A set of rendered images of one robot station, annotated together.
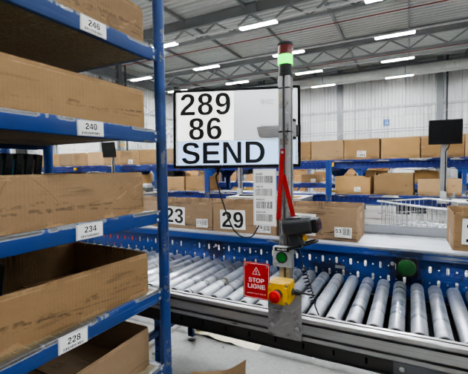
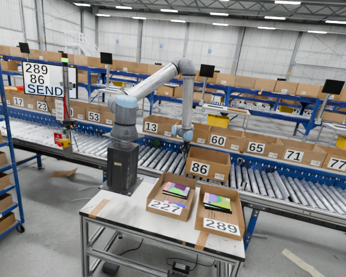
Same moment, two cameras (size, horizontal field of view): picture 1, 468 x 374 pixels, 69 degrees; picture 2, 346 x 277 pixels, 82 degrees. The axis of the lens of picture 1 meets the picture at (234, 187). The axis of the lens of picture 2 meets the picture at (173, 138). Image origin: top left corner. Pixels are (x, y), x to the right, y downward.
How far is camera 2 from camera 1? 1.18 m
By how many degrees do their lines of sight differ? 22
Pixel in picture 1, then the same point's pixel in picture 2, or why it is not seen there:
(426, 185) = (196, 95)
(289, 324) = (69, 153)
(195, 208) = (51, 104)
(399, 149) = not seen: hidden behind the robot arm
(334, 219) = (106, 116)
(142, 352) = (3, 159)
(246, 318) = (56, 151)
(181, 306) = (33, 145)
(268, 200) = (60, 111)
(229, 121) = (47, 77)
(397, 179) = not seen: hidden behind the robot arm
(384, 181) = (179, 90)
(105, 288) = not seen: outside the picture
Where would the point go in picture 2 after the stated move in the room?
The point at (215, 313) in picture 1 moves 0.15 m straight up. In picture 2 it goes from (45, 149) to (44, 136)
